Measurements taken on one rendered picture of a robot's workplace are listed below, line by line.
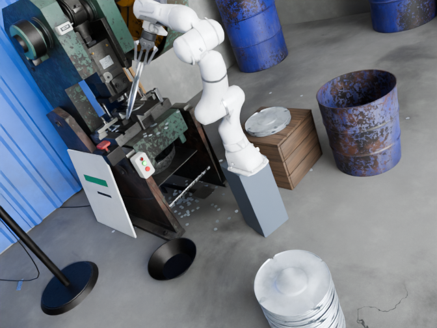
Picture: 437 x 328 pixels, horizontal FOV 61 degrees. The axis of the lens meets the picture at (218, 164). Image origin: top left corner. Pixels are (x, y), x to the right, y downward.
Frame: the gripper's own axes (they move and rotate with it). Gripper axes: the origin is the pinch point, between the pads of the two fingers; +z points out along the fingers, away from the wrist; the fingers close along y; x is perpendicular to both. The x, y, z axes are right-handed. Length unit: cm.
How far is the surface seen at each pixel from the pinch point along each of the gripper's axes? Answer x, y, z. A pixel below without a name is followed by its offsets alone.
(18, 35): -1, 58, 2
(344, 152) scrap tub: 33, -118, 3
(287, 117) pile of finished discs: 4, -91, 0
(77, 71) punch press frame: 0.7, 29.4, 10.5
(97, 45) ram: -14.7, 23.1, -2.4
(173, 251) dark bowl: 33, -44, 91
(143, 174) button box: 24, -15, 48
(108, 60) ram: -15.2, 15.7, 4.2
